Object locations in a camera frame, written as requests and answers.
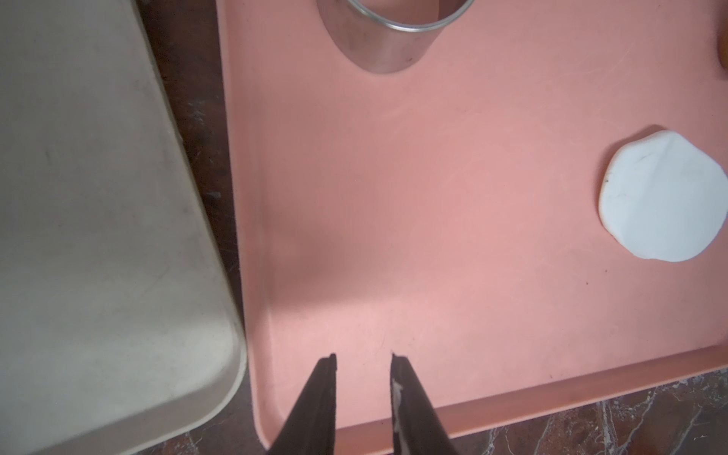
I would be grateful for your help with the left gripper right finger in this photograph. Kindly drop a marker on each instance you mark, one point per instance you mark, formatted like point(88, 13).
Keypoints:
point(416, 428)

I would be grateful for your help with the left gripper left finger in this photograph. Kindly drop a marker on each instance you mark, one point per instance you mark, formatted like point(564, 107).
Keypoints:
point(310, 428)

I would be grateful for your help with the white dough piece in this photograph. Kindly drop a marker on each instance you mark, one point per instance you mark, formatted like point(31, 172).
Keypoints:
point(662, 198)

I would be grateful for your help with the metal ring cutter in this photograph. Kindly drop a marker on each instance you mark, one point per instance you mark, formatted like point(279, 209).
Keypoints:
point(385, 37)

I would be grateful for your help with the wooden dough roller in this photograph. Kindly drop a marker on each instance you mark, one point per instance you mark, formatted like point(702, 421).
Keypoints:
point(722, 41)

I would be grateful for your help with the pink rectangular tray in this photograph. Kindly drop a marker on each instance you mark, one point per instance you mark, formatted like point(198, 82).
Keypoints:
point(447, 213)

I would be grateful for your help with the beige rectangular tray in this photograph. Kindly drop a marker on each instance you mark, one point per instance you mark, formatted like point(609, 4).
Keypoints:
point(118, 326)

